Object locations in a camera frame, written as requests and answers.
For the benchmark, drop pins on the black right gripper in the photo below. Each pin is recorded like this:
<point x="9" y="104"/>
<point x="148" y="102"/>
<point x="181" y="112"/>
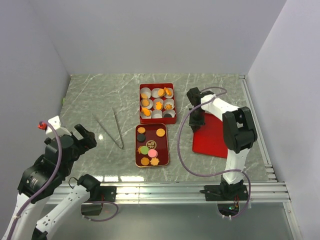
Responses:
<point x="196" y="125"/>

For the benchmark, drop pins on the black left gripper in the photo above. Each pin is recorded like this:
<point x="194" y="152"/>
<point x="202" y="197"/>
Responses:
<point x="87" y="141"/>

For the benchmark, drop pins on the red box lid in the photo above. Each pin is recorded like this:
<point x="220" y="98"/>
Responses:
<point x="209" y="139"/>

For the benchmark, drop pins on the black white sandwich cookie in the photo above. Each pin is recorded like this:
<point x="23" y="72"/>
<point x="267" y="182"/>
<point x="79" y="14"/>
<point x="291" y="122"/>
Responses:
<point x="167" y="115"/>

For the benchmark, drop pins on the orange swirl cookie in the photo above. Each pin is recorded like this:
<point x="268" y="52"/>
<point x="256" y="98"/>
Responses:
<point x="168" y="106"/>
<point x="139" y="150"/>

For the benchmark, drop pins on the orange fish cookie top cup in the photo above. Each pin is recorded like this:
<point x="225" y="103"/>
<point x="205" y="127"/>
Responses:
<point x="168" y="92"/>

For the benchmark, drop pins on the orange round cookie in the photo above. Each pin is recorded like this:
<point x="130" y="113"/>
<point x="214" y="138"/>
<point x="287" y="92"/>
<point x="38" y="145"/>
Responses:
<point x="161" y="92"/>

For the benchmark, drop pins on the large round waffle biscuit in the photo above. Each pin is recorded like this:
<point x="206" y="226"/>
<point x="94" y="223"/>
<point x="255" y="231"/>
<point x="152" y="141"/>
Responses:
<point x="144" y="96"/>

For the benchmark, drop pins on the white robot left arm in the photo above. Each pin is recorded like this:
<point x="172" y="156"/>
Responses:
<point x="38" y="183"/>

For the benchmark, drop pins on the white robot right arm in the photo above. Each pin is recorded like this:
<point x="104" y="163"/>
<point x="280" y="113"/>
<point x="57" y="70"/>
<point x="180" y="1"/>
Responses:
<point x="239" y="135"/>

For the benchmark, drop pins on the white paper cup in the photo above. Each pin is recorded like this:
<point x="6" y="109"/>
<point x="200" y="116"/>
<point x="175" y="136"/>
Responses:
<point x="157" y="99"/>
<point x="169" y="100"/>
<point x="144" y="117"/>
<point x="168" y="93"/>
<point x="172" y="112"/>
<point x="150" y="105"/>
<point x="154" y="93"/>
<point x="145" y="90"/>
<point x="156" y="114"/>

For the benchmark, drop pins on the round orange sandwich biscuit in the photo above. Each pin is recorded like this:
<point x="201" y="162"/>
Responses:
<point x="160" y="132"/>

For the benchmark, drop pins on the red cookie box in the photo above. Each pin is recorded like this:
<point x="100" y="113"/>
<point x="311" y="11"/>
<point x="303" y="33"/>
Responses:
<point x="169" y="93"/>

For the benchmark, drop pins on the orange flower cookie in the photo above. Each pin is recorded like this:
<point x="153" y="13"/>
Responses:
<point x="141" y="130"/>

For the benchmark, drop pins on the dark red gold-rimmed tray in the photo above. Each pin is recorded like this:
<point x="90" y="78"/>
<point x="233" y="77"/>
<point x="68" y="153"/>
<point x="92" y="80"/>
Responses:
<point x="152" y="141"/>

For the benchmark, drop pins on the pink macaron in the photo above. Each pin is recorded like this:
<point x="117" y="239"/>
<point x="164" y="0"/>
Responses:
<point x="152" y="153"/>

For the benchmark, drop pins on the green macaron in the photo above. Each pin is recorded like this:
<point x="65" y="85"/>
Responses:
<point x="144" y="150"/>

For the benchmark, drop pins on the orange cookie tray corner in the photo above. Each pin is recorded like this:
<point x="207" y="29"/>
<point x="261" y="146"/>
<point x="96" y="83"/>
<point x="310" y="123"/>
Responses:
<point x="154" y="161"/>

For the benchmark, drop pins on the orange chip cookie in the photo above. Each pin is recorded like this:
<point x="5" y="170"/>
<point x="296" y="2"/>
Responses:
<point x="145" y="161"/>

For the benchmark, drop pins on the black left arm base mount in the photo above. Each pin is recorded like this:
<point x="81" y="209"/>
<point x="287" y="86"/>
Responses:
<point x="96" y="201"/>

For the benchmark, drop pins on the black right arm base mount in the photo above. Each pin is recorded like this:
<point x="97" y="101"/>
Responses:
<point x="227" y="197"/>

